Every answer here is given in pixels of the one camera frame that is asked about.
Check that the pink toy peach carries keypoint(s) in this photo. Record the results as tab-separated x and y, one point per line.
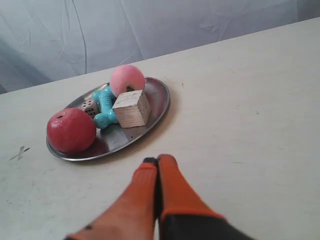
126	76

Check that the small wooden die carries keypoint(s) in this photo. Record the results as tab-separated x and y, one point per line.
90	107

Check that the teal toy bone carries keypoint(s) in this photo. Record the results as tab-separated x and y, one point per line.
104	98

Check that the red toy apple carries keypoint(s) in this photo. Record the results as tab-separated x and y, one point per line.
71	130

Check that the wooden cube block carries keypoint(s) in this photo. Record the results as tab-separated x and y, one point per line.
132	109

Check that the white backdrop cloth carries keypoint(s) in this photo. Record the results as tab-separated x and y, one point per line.
42	41

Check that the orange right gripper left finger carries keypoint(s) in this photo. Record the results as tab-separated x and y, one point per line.
132	215

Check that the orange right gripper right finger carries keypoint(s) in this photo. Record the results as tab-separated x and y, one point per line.
184	215

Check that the round metal plate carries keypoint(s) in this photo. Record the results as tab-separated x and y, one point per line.
113	138

